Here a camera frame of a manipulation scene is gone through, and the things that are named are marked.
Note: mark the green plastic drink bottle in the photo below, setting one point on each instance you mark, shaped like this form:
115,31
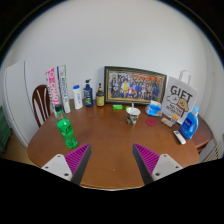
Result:
66,130

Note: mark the gold framed group picture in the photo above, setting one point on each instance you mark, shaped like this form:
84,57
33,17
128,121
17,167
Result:
135,86

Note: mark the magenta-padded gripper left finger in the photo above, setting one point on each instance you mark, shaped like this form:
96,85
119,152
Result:
77,159

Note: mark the blue detergent bottle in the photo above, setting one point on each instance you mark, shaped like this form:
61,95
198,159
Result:
189,126

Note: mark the dark blue pump bottle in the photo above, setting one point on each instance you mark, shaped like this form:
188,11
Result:
88,96

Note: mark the pink shuttlecock tube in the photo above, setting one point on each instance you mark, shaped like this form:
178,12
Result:
53,90

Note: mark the white lotion bottle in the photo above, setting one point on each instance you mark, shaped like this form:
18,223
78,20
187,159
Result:
77,98

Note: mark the white remote control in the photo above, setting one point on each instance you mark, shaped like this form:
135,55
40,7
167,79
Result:
179,137

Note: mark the white printed gift bag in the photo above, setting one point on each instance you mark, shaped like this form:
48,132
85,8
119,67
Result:
180,96

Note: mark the white radiator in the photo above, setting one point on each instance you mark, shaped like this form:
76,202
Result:
213,151

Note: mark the camouflage print paper cup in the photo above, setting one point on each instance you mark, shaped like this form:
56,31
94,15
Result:
132,118

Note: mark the green crate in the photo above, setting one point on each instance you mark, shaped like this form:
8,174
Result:
4,130

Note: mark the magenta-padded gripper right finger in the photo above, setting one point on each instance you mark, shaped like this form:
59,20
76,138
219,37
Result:
148,159

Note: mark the amber pump bottle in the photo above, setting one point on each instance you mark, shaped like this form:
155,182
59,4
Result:
100,98

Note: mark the small patterned box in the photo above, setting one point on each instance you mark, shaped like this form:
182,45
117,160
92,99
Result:
166,122

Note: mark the white door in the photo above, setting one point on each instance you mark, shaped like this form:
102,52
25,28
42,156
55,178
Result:
18,103

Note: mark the thin stirrer stick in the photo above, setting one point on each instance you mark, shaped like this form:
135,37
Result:
132,107

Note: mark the dark wooden chair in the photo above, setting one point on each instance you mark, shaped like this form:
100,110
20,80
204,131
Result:
41,100

